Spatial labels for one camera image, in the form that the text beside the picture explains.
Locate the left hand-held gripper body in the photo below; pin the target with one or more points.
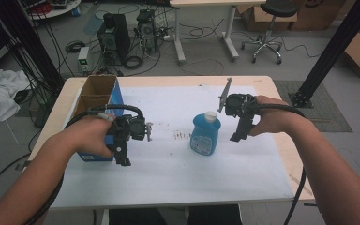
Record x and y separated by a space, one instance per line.
126 129

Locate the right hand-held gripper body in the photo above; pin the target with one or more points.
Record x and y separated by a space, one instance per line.
240 103

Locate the blue bottle with white cap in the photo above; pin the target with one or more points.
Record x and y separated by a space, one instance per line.
204 137

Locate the blue cardboard box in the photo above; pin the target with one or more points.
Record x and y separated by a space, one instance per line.
98 86

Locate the person's right hand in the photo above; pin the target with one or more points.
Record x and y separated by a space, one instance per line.
272 117

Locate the person's left hand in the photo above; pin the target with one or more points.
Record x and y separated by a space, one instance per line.
90 134

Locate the white power strip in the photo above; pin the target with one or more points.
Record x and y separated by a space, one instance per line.
167 37

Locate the white power supply unit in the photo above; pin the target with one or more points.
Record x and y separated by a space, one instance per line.
83 59

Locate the person's left leg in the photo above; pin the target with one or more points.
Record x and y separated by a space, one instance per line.
134 217

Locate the person's leg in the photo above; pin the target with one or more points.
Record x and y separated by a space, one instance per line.
134 217
214 215

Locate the dark floor mat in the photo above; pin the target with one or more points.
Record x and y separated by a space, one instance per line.
325 118

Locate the black computer tower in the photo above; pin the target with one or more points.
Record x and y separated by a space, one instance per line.
115 37

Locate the white desk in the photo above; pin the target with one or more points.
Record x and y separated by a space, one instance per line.
215 2

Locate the grey computer tower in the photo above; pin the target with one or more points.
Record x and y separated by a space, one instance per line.
147 31

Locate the person's right leg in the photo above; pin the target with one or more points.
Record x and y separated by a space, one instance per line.
214 215

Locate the black swivel stool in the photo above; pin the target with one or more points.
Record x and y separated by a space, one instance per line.
279 7

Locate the large brown cardboard box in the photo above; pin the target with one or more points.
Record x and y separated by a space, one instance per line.
322 15

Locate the white cloth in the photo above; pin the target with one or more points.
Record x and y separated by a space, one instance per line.
0 93

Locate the round white table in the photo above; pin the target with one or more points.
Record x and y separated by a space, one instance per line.
59 12

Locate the black metal post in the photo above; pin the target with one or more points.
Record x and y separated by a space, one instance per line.
28 37
334 50

